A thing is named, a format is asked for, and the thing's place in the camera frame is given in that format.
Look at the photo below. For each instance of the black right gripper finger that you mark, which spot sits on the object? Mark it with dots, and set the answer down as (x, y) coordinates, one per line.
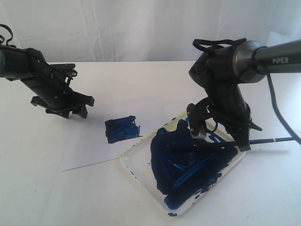
(245, 142)
(240, 139)

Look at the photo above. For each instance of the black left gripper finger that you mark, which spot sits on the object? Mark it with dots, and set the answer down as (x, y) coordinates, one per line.
(80, 111)
(64, 114)

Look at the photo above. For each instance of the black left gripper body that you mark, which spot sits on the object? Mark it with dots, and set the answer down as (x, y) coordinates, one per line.
(52, 89)

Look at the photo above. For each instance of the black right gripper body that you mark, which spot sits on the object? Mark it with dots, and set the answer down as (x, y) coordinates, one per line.
(231, 110)

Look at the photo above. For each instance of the black paintbrush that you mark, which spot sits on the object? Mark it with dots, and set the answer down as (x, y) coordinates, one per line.
(270, 140)

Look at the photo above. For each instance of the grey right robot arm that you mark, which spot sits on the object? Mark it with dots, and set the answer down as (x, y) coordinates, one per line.
(222, 66)

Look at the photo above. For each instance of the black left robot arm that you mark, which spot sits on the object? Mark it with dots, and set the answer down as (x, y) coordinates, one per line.
(15, 61)

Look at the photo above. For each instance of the white paint tray blue paint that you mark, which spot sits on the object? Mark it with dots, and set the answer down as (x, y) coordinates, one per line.
(173, 169)

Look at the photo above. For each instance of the white paper sheet with square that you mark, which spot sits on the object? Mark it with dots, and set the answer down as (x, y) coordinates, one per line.
(123, 114)

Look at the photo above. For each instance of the white backdrop curtain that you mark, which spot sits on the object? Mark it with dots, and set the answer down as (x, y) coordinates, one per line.
(144, 30)

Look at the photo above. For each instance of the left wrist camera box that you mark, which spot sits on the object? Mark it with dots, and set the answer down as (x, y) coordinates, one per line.
(65, 66)

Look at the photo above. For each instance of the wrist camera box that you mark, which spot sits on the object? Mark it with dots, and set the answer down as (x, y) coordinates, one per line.
(65, 66)
(197, 120)

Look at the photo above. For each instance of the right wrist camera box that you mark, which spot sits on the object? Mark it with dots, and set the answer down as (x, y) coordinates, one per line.
(197, 120)

